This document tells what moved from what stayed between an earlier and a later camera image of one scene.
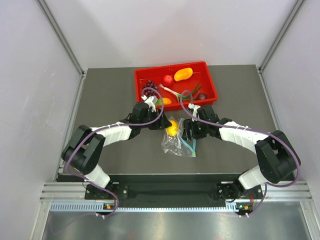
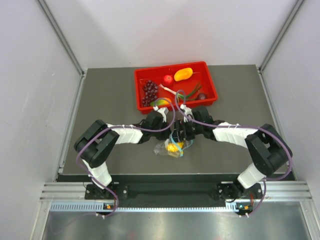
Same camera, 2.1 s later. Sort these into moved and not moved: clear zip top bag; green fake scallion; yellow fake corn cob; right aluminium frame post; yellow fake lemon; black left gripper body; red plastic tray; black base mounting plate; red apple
Moved: clear zip top bag; black left gripper body; yellow fake lemon
Not moved: yellow fake corn cob; red apple; right aluminium frame post; black base mounting plate; green fake scallion; red plastic tray
